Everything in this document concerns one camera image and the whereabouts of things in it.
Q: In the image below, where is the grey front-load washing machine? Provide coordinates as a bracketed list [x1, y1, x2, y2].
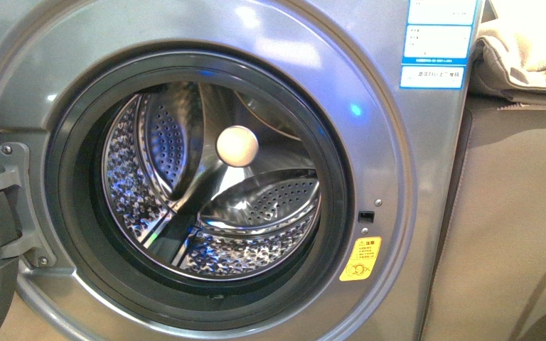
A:
[0, 1, 468, 340]

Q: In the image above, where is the yellow warning sticker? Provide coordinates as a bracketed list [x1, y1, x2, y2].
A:
[339, 237, 382, 281]

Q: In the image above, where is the blue white label sticker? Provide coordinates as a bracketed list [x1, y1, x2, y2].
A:
[400, 0, 480, 90]

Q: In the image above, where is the beige grey side cabinet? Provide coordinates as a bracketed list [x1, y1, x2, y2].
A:
[421, 97, 546, 340]

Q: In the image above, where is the beige folded cloth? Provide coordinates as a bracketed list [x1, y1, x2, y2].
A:
[469, 1, 546, 105]

